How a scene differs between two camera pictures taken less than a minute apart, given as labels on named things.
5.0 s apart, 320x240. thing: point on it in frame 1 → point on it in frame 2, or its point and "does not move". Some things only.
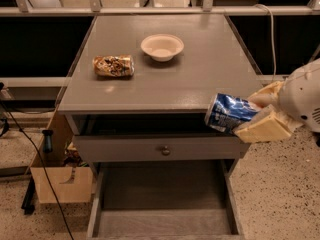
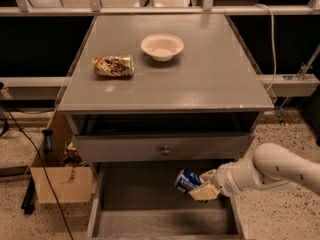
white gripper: (301, 97) → (224, 180)
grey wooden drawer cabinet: (139, 85) does not move
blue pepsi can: (226, 113) → (186, 181)
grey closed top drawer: (119, 148) does not move
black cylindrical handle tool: (47, 146) does not move
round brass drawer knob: (166, 151) does not move
